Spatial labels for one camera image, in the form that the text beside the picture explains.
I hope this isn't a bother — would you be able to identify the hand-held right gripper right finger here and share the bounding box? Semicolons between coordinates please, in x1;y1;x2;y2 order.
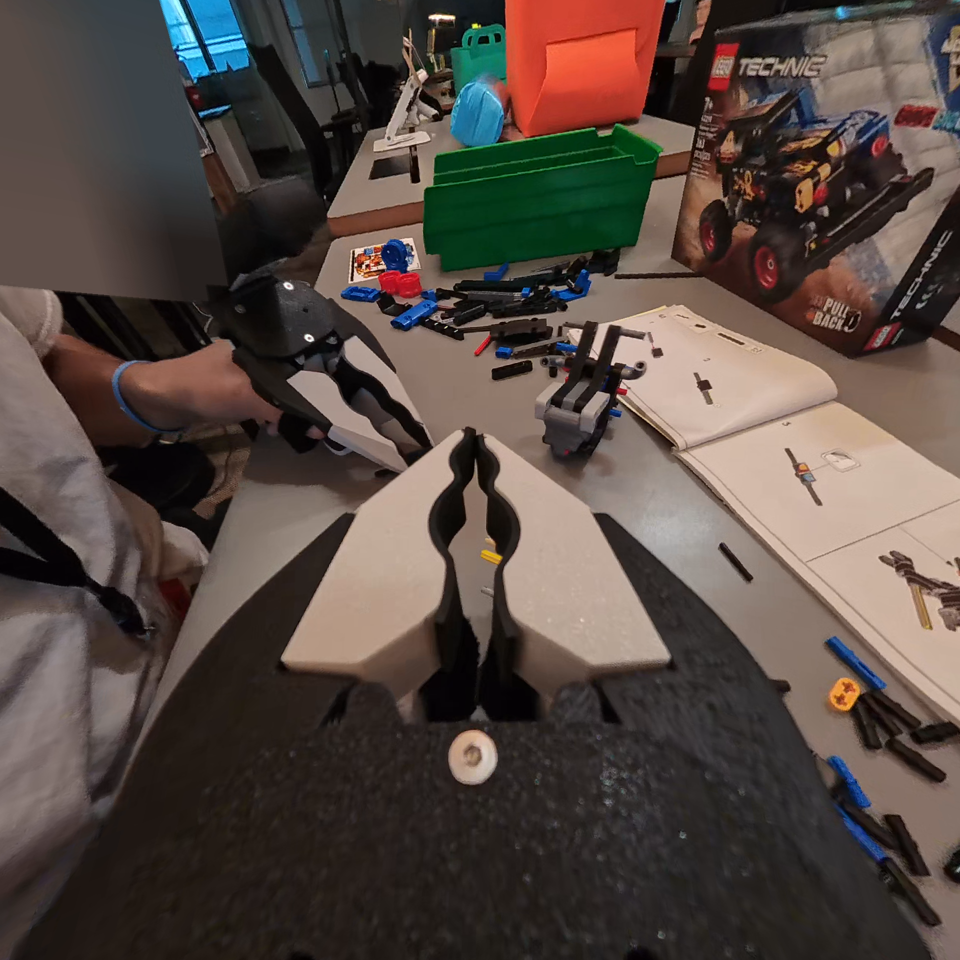
477;433;672;721

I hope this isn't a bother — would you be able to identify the blue lego pin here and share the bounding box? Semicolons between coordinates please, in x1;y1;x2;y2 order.
835;805;895;865
824;635;888;692
826;755;873;810

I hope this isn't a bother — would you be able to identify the green tote bag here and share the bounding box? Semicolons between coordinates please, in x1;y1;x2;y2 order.
449;23;509;88

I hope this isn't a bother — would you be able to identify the black office chair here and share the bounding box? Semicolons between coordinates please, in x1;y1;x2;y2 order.
216;178;333;302

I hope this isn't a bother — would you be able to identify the orange box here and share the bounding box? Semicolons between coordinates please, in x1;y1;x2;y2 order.
503;0;668;139

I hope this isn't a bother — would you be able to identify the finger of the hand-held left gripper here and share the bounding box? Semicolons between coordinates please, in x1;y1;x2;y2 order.
287;367;412;475
330;330;438;455

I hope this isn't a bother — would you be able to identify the person's left hand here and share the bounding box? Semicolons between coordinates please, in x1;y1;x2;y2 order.
138;339;333;445

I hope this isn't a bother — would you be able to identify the colourful sticker sheet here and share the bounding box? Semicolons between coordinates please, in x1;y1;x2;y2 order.
348;237;423;286

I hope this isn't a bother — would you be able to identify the lego instruction booklet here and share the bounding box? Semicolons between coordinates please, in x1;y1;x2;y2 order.
566;303;960;727

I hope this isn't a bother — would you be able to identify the blue plastic bag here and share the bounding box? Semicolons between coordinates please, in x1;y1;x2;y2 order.
449;75;509;149

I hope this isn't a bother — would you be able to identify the pile of lego pieces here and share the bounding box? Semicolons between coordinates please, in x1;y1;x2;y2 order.
375;251;655;384

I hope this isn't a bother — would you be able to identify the window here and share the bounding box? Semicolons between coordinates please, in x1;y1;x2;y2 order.
160;0;250;81

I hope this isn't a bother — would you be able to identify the black strap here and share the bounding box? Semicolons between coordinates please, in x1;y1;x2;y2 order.
0;487;156;640

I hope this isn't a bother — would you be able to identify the white desk stand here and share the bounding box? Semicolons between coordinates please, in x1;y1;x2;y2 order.
372;30;444;154

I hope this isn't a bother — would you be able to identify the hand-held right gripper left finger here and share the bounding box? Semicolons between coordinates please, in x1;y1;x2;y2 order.
279;426;485;723

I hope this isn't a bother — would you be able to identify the cluster of black lego pins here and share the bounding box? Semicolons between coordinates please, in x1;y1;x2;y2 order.
828;686;960;929

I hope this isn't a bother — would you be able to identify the blue wristband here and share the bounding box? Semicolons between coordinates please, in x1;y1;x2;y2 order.
110;359;186;438

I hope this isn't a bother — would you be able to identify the grey black lego vehicle assembly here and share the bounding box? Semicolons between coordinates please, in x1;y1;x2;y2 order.
533;320;649;460

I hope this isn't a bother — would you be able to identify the lego set box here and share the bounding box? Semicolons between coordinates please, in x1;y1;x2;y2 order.
670;0;960;360

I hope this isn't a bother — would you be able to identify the green plastic bin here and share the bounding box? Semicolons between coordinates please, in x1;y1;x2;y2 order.
422;123;665;273

